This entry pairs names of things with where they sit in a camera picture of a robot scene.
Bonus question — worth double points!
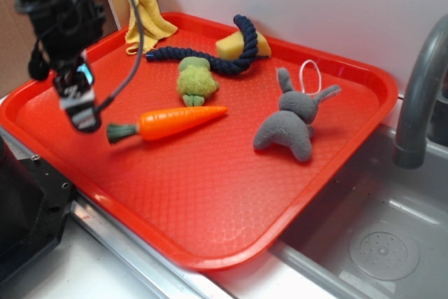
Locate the grey sink faucet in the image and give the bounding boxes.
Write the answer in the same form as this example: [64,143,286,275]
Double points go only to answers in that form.
[393,15,447,169]

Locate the yellow sponge wedge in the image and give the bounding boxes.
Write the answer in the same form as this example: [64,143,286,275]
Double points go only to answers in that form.
[216,32,272,60]

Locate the brown cardboard panel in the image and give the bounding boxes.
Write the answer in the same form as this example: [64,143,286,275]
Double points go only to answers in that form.
[0,0,118,97]

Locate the orange toy carrot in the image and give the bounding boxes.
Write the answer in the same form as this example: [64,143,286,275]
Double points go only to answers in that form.
[106,106,228,144]

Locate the green plush toy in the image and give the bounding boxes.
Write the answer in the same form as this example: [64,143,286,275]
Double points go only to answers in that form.
[176,57,219,106]

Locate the dark blue rope toy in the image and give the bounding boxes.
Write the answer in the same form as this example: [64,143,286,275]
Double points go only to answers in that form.
[145,15,258,76]

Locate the grey plush bunny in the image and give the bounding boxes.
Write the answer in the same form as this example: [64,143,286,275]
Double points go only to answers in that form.
[253,67,342,162]

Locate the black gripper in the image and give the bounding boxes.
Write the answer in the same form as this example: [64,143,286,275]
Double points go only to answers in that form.
[27,0,106,133]

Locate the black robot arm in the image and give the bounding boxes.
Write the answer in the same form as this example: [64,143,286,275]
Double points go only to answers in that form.
[15,0,106,133]

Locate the red plastic tray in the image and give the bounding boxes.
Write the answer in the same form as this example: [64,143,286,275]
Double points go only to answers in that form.
[0,11,399,272]

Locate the grey plastic sink basin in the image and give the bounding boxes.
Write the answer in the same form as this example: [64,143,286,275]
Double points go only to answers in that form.
[272,127,447,298]

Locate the yellow cloth rag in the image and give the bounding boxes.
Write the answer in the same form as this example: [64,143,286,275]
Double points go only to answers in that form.
[125,0,178,55]

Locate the black cable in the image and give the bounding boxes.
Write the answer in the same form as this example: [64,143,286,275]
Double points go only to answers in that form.
[94,0,145,115]

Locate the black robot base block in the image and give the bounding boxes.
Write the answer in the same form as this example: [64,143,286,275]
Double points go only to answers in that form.
[1,139,76,285]

